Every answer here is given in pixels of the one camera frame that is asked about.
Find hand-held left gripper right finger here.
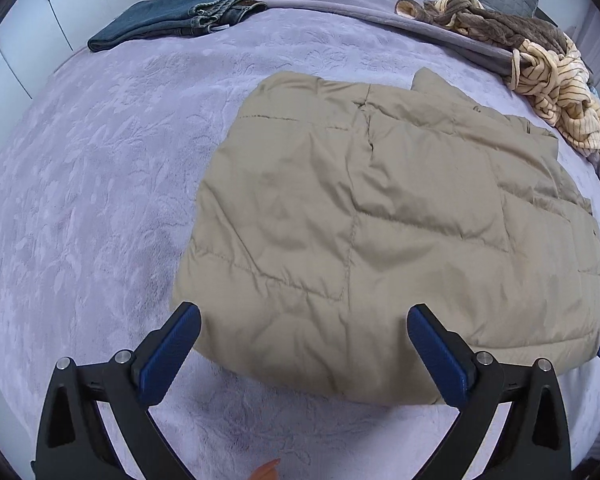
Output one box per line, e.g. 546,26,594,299
406,302,573,480

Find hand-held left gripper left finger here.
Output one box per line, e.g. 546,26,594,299
28,302,202,480

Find khaki puffer jacket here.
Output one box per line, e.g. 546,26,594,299
171,66,600,407

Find person's left hand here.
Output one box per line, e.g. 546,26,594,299
250,457,282,480

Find bed with purple blanket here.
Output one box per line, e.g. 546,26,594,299
0,0,600,480

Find cream striped fleece garment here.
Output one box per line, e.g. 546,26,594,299
430,0,600,186

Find brown fleece garment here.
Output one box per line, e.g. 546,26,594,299
394,0,568,57

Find folded blue jeans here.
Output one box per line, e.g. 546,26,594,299
87,0,269,53

